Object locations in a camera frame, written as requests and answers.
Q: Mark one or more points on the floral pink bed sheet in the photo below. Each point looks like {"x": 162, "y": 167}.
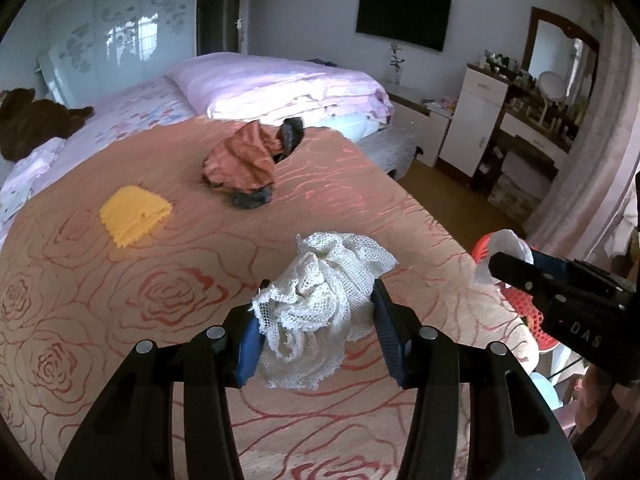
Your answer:
{"x": 130, "y": 110}

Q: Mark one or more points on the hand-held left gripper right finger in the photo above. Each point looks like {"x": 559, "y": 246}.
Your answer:
{"x": 387, "y": 330}

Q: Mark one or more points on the black wall television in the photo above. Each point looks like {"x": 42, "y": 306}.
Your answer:
{"x": 402, "y": 17}

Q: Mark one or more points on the flower in vase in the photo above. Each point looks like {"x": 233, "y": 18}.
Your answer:
{"x": 396, "y": 62}

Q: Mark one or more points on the red plastic mesh basket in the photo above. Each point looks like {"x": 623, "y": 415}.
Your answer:
{"x": 525, "y": 310}

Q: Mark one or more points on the orange crumpled cloth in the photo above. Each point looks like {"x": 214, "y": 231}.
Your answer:
{"x": 240, "y": 155}

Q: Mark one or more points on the orange rose-patterned tablecloth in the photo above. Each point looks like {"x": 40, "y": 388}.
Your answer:
{"x": 150, "y": 270}

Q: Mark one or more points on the round white vanity mirror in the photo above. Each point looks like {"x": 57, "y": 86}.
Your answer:
{"x": 551, "y": 85}

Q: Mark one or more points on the grey bed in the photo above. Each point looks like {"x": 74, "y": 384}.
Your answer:
{"x": 392, "y": 152}

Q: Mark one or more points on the white tall cabinet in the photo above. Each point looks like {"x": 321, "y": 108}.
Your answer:
{"x": 470, "y": 115}

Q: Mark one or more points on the white hanging cloth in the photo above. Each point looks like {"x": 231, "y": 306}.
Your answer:
{"x": 622, "y": 230}

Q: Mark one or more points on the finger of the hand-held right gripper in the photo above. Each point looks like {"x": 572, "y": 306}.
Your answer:
{"x": 520, "y": 272}
{"x": 552, "y": 262}

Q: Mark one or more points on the floral glass-door wardrobe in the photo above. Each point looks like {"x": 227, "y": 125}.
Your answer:
{"x": 125, "y": 35}

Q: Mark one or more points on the low cream cabinet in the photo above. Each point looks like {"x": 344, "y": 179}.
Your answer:
{"x": 415, "y": 120}

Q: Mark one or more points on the yellow knitted cloth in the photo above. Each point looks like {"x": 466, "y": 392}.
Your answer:
{"x": 132, "y": 212}

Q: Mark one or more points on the light blue bed sheet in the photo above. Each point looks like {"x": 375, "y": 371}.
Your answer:
{"x": 357, "y": 127}

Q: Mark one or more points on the brown framed wall mirror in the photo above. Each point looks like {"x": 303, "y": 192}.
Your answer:
{"x": 550, "y": 45}

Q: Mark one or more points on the pink floral curtain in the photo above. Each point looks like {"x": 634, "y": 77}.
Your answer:
{"x": 600, "y": 160}

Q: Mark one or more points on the dark crumpled scrap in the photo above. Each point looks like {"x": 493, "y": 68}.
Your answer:
{"x": 252, "y": 199}

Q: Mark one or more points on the pink folded quilt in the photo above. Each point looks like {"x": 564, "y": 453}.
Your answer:
{"x": 280, "y": 85}

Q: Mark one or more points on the white mesh net cloth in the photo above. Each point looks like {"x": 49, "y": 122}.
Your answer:
{"x": 310, "y": 300}

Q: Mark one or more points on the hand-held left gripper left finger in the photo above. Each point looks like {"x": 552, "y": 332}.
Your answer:
{"x": 247, "y": 355}

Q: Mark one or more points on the brown plush teddy bear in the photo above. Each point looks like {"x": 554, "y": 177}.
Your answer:
{"x": 35, "y": 125}

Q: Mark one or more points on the white dressing table with mirror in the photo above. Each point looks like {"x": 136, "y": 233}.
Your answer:
{"x": 525, "y": 90}

